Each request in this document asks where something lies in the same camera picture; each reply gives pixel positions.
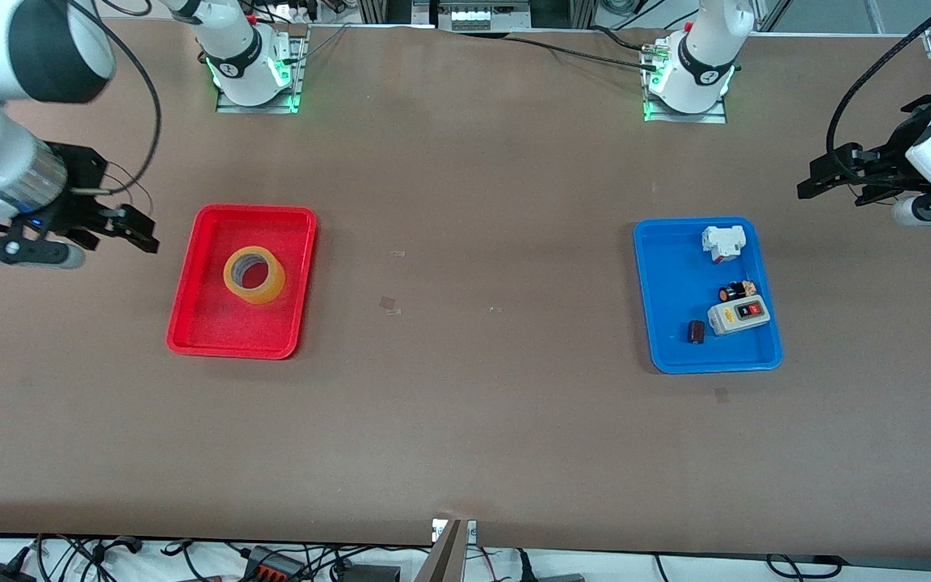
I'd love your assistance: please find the yellow packing tape roll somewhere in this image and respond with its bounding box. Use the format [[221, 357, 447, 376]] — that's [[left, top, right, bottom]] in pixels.
[[223, 245, 287, 306]]

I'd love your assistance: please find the red plastic tray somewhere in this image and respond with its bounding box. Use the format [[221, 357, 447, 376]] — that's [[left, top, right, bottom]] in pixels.
[[166, 204, 318, 361]]

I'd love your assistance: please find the white circuit breaker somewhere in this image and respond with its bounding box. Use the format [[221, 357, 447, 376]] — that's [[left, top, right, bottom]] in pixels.
[[701, 225, 748, 264]]

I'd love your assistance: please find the blue plastic tray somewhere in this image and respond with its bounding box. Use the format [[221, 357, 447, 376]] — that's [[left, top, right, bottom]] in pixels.
[[634, 217, 784, 375]]

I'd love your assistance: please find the black orange power strip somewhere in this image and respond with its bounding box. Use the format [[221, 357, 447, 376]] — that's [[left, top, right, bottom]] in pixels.
[[241, 546, 309, 582]]

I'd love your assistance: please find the grey power strip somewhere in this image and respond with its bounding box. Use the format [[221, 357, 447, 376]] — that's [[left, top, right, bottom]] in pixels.
[[433, 0, 533, 33]]

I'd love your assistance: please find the black box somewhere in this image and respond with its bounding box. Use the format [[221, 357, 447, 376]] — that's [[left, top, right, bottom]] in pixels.
[[340, 564, 402, 582]]

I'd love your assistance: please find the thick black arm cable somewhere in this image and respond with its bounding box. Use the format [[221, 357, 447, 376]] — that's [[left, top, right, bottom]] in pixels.
[[70, 0, 163, 196]]

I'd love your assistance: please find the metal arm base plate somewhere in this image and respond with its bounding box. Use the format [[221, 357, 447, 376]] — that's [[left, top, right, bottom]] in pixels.
[[642, 36, 729, 124], [215, 24, 309, 114]]

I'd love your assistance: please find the grey on-off switch box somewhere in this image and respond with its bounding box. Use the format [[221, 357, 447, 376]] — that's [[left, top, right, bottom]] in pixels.
[[706, 296, 772, 336]]

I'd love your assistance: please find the black cable on table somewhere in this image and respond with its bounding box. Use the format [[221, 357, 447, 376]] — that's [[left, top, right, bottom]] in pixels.
[[504, 34, 660, 74]]

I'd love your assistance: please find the aluminium profile post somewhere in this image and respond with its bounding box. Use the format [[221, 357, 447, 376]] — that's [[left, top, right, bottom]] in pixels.
[[413, 517, 478, 582]]

